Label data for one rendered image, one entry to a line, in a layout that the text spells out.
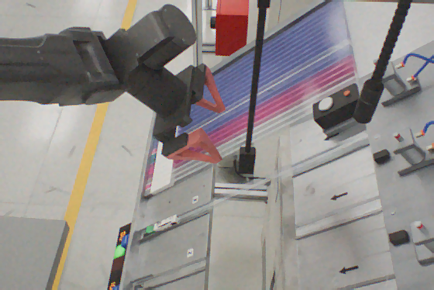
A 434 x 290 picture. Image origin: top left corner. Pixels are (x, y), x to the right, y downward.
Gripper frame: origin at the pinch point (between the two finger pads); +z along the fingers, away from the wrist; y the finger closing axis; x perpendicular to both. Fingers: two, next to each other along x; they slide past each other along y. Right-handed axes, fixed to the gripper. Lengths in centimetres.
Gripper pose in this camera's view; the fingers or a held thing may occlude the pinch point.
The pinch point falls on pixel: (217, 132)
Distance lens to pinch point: 70.7
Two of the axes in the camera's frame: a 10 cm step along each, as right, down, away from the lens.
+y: 0.7, -7.8, 6.2
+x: -7.2, 3.9, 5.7
